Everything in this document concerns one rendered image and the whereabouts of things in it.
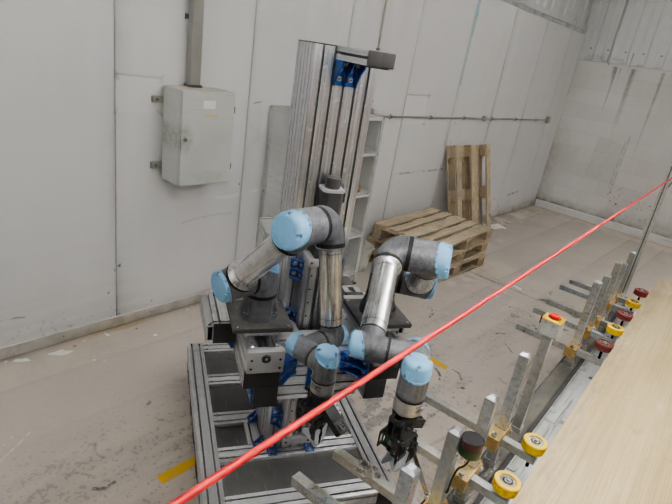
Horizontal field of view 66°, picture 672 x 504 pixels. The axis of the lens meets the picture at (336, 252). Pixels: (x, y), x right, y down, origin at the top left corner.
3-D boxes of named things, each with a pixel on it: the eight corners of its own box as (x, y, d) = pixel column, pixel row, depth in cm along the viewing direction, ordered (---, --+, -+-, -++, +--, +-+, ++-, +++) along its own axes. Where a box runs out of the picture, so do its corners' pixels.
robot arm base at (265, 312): (236, 304, 202) (238, 281, 198) (274, 303, 207) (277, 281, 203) (242, 324, 188) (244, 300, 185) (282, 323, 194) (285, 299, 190)
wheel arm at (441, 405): (421, 403, 198) (424, 393, 196) (426, 399, 200) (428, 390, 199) (532, 467, 174) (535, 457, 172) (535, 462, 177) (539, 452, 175)
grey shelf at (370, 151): (251, 287, 447) (269, 104, 391) (322, 266, 513) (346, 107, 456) (286, 308, 421) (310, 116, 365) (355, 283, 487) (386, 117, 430)
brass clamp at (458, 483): (446, 484, 163) (450, 471, 161) (465, 462, 173) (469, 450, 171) (464, 495, 159) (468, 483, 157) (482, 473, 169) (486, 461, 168)
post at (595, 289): (563, 364, 266) (594, 280, 248) (565, 361, 268) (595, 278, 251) (570, 367, 264) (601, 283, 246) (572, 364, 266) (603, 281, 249)
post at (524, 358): (483, 462, 190) (519, 351, 173) (487, 457, 193) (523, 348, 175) (492, 467, 188) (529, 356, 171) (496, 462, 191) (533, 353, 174)
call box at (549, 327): (536, 334, 193) (542, 316, 190) (542, 328, 198) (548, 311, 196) (554, 342, 189) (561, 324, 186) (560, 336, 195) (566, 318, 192)
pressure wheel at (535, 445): (521, 474, 173) (531, 448, 168) (510, 457, 180) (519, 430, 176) (543, 474, 174) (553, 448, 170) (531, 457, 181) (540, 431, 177)
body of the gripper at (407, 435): (374, 447, 135) (383, 410, 131) (393, 432, 142) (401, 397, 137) (398, 464, 131) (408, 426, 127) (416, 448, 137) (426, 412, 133)
